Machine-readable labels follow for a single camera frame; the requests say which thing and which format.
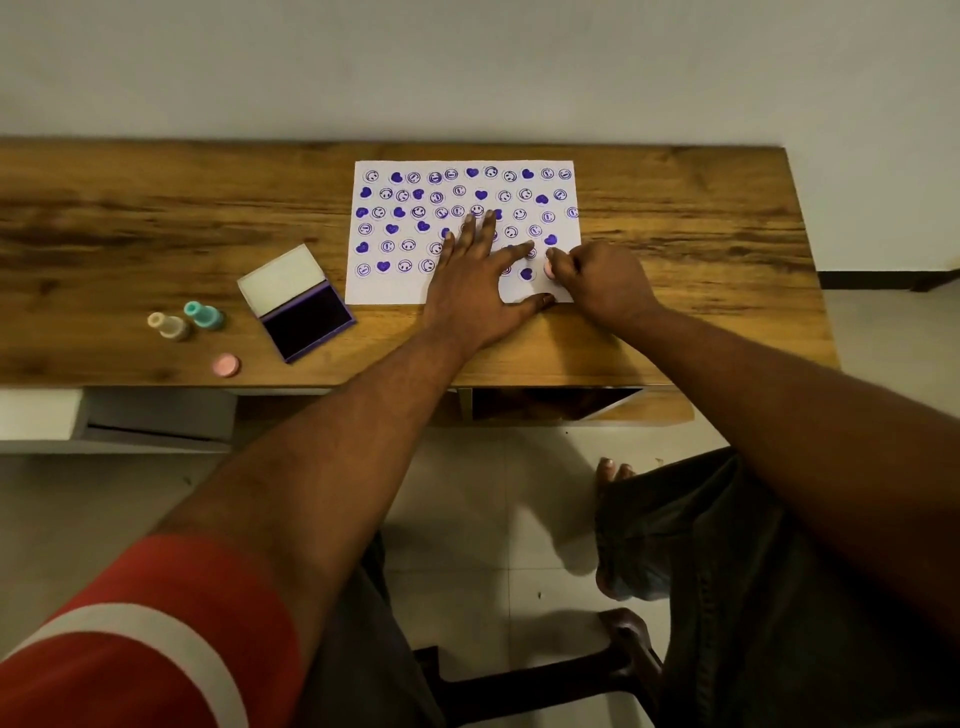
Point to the person's right hand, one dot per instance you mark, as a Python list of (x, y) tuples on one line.
[(606, 283)]

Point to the person's left hand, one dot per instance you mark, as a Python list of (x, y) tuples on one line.
[(471, 300)]

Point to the person's right fingers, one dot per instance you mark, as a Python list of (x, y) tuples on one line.
[(570, 268)]

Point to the person's left thumb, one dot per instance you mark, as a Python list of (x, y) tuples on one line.
[(531, 306)]

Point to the person's left little finger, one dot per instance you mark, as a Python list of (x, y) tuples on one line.
[(448, 250)]

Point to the person's left middle finger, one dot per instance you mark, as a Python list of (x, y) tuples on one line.
[(487, 234)]

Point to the pink round stamp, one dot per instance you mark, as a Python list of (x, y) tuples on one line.
[(550, 268)]

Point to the white paper with purple stamps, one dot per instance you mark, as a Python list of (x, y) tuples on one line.
[(390, 225)]

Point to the person's right forearm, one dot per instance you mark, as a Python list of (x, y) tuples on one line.
[(810, 442)]

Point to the person's left forearm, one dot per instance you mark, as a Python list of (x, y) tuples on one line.
[(330, 472)]

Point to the open purple ink pad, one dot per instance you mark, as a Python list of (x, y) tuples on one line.
[(296, 304)]

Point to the person's foot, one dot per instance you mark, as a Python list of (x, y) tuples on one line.
[(613, 472)]

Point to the pink stamp cap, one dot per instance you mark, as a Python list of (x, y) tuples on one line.
[(226, 365)]

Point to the teal round stamp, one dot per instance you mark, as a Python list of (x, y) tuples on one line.
[(204, 315)]

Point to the beige round stamp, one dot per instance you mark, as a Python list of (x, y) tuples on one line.
[(168, 326)]

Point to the white drawer unit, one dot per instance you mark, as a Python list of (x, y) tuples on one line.
[(120, 420)]

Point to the dark wooden chair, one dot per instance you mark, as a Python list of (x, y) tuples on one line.
[(555, 675)]

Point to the dark grey shorts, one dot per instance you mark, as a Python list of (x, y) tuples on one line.
[(765, 630)]

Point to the red sleeve with white stripe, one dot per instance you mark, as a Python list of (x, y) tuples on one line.
[(150, 645)]

